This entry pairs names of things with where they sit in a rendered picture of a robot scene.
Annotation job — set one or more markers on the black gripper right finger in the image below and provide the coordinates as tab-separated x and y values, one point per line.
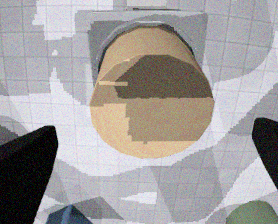
265	139

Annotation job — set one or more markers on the blue cube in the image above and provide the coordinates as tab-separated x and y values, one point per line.
68	215

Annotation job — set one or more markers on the grey balance beam with round pans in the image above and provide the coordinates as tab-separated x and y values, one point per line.
103	26

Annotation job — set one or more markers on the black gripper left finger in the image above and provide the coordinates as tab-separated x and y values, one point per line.
25	169

